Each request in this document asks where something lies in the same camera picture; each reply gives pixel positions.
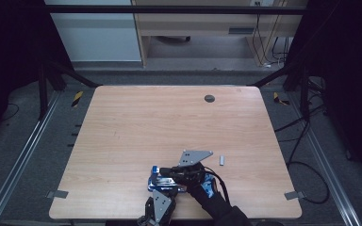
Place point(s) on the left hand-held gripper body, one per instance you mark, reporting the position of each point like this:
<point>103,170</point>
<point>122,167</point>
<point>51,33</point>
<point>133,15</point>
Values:
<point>160,204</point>

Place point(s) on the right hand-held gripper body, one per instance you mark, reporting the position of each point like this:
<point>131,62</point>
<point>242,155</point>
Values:
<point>192,158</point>

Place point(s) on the blue stapler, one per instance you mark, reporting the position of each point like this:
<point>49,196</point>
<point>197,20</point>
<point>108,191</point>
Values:
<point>157,185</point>

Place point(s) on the grey staple strip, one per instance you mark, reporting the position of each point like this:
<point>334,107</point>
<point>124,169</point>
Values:
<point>222,160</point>

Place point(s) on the person's left hand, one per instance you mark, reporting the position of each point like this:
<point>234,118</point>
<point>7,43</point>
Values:
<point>143,221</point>

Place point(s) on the person's right hand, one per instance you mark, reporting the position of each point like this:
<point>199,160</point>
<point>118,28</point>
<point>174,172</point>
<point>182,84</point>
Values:
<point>205,185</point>

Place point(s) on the grey round table grommet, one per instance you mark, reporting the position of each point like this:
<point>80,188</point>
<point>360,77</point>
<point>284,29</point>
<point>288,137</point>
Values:
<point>209,98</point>

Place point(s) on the yellow black tape piece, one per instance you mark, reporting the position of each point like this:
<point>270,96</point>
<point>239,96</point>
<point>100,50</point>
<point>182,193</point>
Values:
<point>77,99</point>

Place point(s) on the wooden desk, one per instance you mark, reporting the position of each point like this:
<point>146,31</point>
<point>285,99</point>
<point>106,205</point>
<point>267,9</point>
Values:
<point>201,23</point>

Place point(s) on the white cabinet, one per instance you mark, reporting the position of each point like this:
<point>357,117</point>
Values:
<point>97,34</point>

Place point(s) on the black curtain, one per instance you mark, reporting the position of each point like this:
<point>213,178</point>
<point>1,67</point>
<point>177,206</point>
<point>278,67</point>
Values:
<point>9,47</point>
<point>352,62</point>

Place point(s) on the grey table bracket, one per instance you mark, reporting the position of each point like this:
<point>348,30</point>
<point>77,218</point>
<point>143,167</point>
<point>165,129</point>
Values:
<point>294,195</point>
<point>57,194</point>

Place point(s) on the black diagonal frame strut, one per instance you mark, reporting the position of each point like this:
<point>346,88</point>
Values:
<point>273,77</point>
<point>75,74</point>

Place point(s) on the black frame post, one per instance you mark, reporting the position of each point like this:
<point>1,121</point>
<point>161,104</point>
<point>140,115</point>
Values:
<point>43,94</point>
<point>304,94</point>

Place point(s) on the aluminium floor rail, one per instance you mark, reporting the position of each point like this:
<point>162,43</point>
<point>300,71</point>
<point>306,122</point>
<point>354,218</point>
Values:
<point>326,166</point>
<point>19,160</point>

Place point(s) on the black frame crossbar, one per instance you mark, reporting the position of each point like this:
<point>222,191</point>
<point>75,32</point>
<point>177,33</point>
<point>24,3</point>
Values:
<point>169,9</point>

